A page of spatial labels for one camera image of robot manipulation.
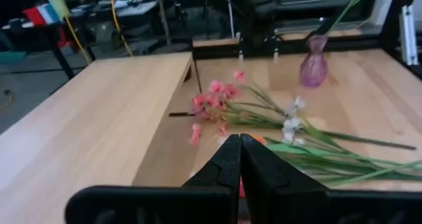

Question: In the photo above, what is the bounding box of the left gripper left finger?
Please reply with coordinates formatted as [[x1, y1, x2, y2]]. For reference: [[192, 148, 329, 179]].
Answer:
[[65, 134, 243, 224]]

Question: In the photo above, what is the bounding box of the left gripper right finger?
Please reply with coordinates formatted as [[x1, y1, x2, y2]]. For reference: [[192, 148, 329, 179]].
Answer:
[[240, 134, 422, 224]]

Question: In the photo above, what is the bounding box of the pink artificial flower spray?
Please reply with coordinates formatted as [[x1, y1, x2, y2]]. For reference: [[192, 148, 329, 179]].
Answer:
[[188, 69, 418, 152]]

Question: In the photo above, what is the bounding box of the purple glass vase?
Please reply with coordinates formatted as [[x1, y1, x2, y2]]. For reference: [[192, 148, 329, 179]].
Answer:
[[299, 35, 329, 88]]

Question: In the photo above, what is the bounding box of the blue white container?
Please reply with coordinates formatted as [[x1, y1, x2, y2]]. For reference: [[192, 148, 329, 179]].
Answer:
[[36, 3, 60, 26]]

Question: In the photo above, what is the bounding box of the light green cylinder container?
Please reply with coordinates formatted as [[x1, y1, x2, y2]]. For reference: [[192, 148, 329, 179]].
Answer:
[[45, 0, 71, 20]]

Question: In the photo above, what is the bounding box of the red container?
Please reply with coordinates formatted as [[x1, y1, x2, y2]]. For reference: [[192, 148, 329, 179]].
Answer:
[[22, 7, 47, 27]]

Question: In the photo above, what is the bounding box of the wooden shelf black frame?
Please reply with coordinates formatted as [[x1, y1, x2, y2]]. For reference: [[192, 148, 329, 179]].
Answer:
[[0, 51, 202, 224]]

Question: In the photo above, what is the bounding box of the yellow cable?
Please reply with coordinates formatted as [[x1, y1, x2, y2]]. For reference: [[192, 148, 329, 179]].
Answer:
[[108, 0, 134, 57], [64, 15, 93, 65]]

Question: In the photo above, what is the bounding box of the silver aluminium bracket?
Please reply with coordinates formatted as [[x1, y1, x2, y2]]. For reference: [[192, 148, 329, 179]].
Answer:
[[399, 5, 419, 67]]

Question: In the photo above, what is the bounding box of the black aluminium table frame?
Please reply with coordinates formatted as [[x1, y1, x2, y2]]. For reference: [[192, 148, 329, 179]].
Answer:
[[191, 0, 422, 80]]

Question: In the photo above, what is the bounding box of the white cable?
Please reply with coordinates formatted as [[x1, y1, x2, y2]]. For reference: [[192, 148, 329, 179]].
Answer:
[[224, 0, 235, 40]]

